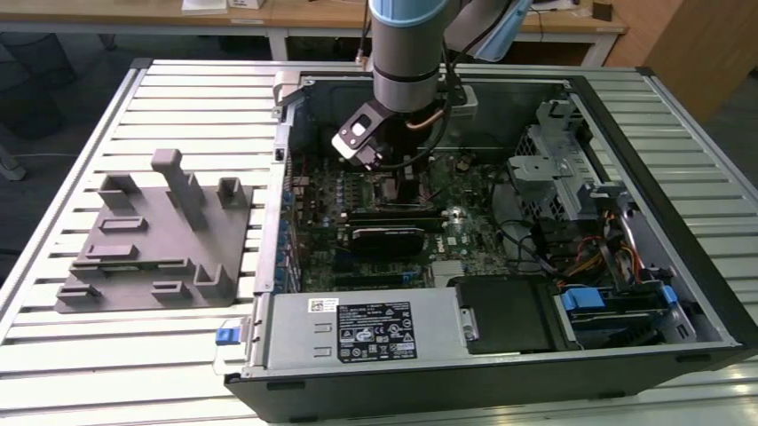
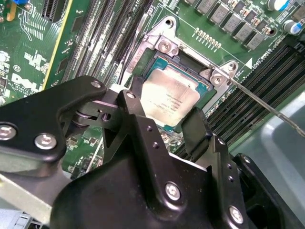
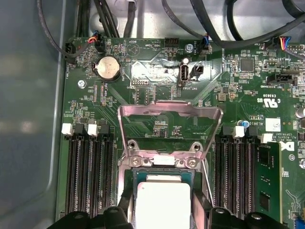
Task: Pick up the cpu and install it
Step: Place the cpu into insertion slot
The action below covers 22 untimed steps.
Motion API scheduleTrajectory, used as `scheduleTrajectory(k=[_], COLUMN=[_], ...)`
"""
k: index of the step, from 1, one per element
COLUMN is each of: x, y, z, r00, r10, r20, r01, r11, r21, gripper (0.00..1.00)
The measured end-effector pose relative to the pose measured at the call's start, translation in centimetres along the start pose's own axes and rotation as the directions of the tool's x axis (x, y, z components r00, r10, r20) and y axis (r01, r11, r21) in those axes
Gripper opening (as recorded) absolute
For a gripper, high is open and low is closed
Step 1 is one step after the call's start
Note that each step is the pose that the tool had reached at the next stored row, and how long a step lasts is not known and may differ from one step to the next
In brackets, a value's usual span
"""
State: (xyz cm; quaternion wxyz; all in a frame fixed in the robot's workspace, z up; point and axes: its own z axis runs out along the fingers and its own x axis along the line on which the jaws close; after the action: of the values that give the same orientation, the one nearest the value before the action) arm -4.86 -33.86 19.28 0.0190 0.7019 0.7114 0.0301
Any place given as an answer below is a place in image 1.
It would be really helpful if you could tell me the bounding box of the grey plastic bracket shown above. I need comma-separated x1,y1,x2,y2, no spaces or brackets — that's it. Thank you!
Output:
577,180,630,223

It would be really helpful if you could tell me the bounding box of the silver curved bar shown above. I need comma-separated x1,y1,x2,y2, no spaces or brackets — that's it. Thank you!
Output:
613,194,650,285

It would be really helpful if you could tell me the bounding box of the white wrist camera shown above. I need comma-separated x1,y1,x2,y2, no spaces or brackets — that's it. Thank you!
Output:
330,99,394,172

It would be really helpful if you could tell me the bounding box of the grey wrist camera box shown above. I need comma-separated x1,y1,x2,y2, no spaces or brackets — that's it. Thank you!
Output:
441,86,479,116

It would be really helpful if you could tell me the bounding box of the grey parts rack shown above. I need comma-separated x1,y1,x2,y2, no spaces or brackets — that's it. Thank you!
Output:
54,148,258,315

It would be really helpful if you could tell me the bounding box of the white box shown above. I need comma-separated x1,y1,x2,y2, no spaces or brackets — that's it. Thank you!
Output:
180,0,230,14

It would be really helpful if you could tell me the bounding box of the black optical drive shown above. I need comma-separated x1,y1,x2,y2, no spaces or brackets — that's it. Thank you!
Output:
454,274,574,355

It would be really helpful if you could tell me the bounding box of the dark office chair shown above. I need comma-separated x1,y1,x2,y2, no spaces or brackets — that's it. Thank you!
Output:
0,30,79,138

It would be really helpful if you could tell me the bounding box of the copper coloured cable sleeve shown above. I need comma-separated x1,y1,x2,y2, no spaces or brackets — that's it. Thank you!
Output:
406,109,445,133

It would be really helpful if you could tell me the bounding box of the black power supply label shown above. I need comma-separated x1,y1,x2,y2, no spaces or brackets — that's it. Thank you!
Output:
335,301,419,361

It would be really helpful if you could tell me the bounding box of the black expansion slot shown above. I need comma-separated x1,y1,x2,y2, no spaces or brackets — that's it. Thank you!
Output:
331,274,399,288

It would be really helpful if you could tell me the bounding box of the black camera cable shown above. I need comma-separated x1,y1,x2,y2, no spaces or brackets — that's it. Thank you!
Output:
378,26,505,172

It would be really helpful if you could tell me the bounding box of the black RAM slot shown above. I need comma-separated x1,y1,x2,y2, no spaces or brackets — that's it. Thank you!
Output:
347,209,445,222
349,217,446,232

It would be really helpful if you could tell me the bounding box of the silver chipset heatsink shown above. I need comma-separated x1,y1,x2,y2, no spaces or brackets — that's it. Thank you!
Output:
430,260,469,288

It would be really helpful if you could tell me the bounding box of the grey power supply unit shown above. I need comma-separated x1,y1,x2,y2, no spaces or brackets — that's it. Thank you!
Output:
259,290,470,370

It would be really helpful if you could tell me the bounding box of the black internal cable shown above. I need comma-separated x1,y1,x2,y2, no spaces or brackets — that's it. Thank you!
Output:
495,217,571,277

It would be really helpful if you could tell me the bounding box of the wooden cabinet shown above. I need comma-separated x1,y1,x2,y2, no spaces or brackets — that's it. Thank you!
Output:
606,0,758,125

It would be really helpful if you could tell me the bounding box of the CPU socket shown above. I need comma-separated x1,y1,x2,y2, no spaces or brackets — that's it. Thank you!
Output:
366,171,434,210

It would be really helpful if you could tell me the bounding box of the green motherboard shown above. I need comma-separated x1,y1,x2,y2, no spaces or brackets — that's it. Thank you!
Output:
282,150,517,294

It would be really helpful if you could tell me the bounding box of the grey metal drive cage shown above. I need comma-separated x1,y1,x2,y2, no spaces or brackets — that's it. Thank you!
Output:
506,99,601,223

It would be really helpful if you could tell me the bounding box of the black open PC case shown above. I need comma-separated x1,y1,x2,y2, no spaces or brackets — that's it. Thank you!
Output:
223,66,758,423

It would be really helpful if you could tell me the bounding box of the orange yellow wire bundle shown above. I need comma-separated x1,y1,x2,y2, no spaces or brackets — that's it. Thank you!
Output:
555,210,647,289

